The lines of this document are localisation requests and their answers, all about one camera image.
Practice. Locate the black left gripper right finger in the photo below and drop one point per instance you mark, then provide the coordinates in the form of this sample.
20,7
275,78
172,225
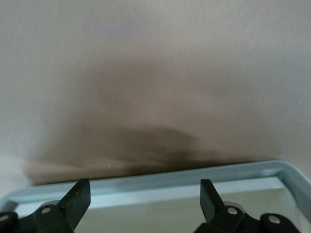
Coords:
211,201

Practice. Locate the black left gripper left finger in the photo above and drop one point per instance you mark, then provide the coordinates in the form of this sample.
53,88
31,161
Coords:
75,201

